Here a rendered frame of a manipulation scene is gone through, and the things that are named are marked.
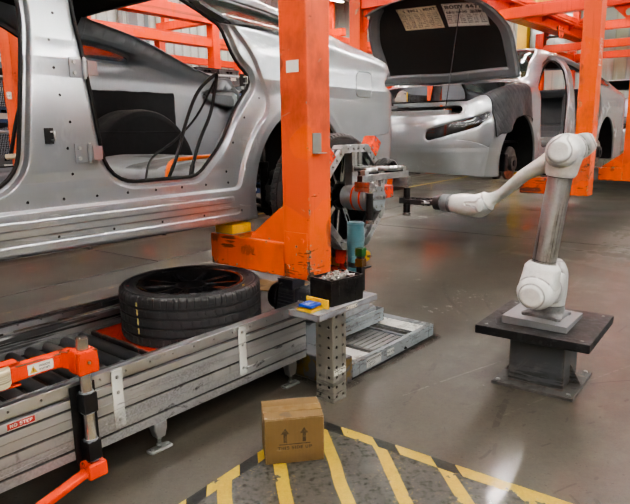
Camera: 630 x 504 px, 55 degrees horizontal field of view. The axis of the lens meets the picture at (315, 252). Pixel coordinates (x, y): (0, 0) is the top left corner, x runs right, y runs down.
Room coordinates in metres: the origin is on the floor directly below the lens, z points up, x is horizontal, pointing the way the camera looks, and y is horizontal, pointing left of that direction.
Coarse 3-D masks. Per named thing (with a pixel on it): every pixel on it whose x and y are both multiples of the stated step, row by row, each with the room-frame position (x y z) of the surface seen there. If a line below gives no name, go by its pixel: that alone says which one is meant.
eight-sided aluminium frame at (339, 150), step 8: (352, 144) 3.21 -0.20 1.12; (360, 144) 3.19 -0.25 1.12; (368, 144) 3.25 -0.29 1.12; (336, 152) 3.06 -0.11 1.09; (344, 152) 3.08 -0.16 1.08; (368, 152) 3.24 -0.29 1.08; (336, 160) 3.05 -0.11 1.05; (368, 160) 3.32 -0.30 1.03; (376, 160) 3.31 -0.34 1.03; (376, 184) 3.38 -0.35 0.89; (384, 184) 3.37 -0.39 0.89; (384, 208) 3.36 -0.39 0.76; (376, 216) 3.31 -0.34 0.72; (368, 224) 3.32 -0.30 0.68; (376, 224) 3.31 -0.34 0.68; (336, 232) 3.03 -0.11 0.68; (368, 232) 3.25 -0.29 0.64; (336, 240) 3.03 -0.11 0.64; (344, 240) 3.15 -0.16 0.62; (368, 240) 3.24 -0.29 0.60; (336, 248) 3.10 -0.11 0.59; (344, 248) 3.08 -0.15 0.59
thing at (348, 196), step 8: (344, 192) 3.13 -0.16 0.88; (352, 192) 3.10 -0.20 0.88; (360, 192) 3.07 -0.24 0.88; (376, 192) 3.05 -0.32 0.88; (384, 192) 3.11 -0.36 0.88; (344, 200) 3.12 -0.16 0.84; (352, 200) 3.09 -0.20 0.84; (360, 200) 3.06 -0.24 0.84; (376, 200) 3.05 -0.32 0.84; (384, 200) 3.11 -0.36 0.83; (352, 208) 3.13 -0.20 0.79; (360, 208) 3.09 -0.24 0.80; (376, 208) 3.05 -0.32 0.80
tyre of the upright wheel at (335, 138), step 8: (336, 136) 3.17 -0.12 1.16; (344, 136) 3.22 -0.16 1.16; (352, 136) 3.29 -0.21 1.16; (336, 144) 3.17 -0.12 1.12; (344, 144) 3.22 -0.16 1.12; (280, 160) 3.14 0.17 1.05; (280, 168) 3.11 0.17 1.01; (280, 176) 3.09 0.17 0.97; (272, 184) 3.11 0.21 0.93; (280, 184) 3.07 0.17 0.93; (272, 192) 3.10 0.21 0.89; (280, 192) 3.06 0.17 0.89; (272, 200) 3.10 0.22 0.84; (280, 200) 3.06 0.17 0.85; (272, 208) 3.10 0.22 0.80
